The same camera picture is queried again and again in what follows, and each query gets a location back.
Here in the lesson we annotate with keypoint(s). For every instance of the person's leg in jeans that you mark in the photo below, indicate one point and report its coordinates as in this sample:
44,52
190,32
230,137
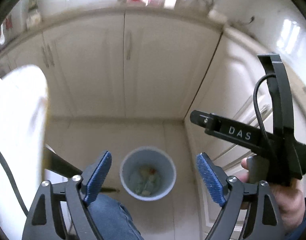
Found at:
113,220

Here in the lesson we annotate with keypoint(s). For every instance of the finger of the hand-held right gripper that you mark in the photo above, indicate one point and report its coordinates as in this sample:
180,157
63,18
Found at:
202,118

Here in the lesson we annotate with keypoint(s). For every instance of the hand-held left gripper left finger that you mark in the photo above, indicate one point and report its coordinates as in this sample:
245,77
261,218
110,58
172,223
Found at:
98,177

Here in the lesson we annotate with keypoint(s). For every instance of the cream kitchen cabinet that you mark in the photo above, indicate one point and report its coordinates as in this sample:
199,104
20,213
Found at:
93,67

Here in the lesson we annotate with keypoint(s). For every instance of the green checkered wrapper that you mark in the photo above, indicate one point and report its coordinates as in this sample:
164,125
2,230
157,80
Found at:
143,185

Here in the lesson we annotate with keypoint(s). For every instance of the person's right forearm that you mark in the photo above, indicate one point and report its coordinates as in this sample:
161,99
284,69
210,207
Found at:
305,225

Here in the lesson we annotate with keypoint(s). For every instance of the person's right hand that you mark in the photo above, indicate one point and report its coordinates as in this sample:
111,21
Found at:
290,205

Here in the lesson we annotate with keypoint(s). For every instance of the round marble table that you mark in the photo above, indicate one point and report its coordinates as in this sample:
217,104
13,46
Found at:
18,130

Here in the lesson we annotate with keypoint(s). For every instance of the cream cupboard doors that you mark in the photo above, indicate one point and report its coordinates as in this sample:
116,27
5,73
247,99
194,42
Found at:
93,13

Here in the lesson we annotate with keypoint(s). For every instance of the grey plastic trash bin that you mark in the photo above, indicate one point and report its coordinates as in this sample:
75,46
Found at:
133,155

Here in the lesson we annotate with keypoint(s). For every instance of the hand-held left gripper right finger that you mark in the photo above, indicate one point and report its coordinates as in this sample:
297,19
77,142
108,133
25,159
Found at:
210,180

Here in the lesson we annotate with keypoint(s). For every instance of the glass jar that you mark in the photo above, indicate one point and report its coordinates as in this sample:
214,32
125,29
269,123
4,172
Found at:
33,18

